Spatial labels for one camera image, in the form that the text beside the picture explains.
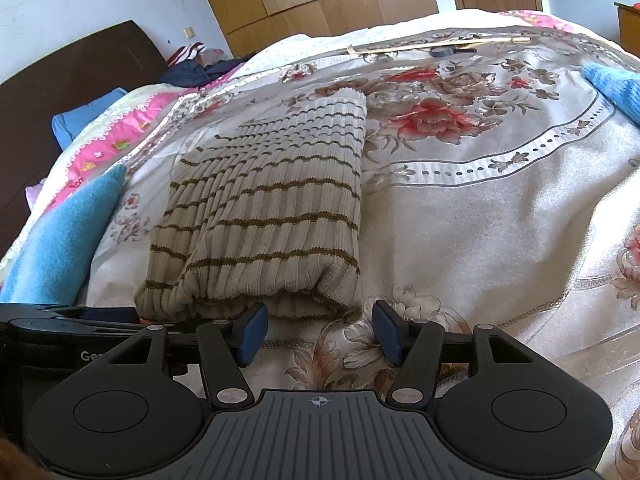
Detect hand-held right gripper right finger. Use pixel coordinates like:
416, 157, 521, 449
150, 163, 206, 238
371, 300, 543, 406

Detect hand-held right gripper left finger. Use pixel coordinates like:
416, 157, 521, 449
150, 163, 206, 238
102, 304, 271, 407

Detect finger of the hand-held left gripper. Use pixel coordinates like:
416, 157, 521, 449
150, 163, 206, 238
50, 306, 201, 335

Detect beige brown-striped knit sweater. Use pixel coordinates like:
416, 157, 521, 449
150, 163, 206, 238
134, 87, 368, 322

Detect dark navy clothes pile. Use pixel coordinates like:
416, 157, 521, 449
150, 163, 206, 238
159, 56, 247, 89

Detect light blue fuzzy cloth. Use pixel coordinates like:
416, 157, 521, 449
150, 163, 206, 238
0, 164, 129, 307
581, 62, 640, 127

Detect brown fuzzy sleeve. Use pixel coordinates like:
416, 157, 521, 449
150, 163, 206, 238
0, 435, 48, 480

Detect grey floral bedspread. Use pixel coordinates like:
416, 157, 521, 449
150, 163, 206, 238
85, 22, 640, 480

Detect blue pillow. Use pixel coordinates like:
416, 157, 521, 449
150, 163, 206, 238
52, 87, 129, 152

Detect pink floral quilt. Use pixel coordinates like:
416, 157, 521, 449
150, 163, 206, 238
0, 85, 201, 281

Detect dark wooden headboard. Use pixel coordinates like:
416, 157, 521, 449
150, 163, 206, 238
0, 20, 169, 261

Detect red white striped garment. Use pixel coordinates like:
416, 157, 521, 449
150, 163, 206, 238
166, 42, 207, 67

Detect thin wooden stick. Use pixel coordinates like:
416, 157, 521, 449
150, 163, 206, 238
346, 36, 532, 56

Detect white dotted bed sheet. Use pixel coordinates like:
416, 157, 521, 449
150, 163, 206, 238
240, 7, 548, 61

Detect wooden desk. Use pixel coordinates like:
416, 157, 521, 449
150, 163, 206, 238
614, 2, 640, 57

